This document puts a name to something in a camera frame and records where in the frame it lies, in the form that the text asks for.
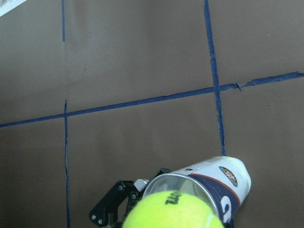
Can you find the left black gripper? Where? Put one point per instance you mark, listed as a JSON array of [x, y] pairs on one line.
[[105, 212]]

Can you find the yellow tennis ball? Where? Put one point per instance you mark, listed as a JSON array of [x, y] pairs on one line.
[[171, 209]]

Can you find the Wilson tennis ball can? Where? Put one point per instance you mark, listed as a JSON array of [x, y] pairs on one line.
[[222, 182]]

